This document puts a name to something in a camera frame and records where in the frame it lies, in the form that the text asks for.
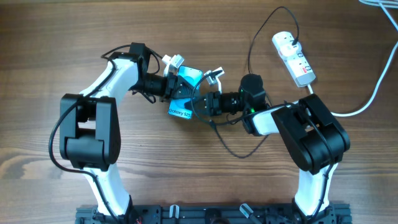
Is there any white power strip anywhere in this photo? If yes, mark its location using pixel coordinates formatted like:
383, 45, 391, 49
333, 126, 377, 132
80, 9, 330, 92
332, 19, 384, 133
272, 31, 316, 88

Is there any white charger plug adapter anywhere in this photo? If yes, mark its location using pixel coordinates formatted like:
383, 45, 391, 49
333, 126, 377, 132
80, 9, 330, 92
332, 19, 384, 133
278, 42, 302, 59

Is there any white power strip cord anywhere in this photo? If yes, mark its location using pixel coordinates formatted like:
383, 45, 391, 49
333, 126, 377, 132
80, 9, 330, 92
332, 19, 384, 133
307, 0, 398, 118

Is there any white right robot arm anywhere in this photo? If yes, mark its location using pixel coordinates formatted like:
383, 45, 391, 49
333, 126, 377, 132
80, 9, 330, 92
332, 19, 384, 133
186, 71, 350, 223

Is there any black USB charging cable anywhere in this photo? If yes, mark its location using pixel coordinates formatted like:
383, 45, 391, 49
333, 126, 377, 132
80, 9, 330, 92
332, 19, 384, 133
208, 6, 300, 159

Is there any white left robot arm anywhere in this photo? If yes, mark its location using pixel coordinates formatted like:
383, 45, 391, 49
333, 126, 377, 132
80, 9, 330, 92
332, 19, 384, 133
49, 42, 195, 223

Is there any Galaxy smartphone cyan screen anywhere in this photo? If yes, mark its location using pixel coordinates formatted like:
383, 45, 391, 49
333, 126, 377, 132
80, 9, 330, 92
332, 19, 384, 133
168, 65, 203, 119

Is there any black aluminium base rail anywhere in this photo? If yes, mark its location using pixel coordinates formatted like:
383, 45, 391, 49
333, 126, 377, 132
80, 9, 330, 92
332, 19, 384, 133
75, 203, 353, 224

